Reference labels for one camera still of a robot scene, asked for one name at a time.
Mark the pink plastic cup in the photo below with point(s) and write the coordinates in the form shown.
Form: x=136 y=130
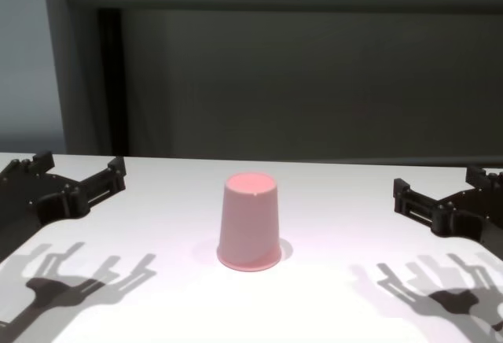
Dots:
x=249 y=225

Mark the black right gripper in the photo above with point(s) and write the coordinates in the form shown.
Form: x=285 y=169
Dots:
x=481 y=213

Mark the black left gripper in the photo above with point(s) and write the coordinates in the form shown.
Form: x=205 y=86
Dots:
x=23 y=201

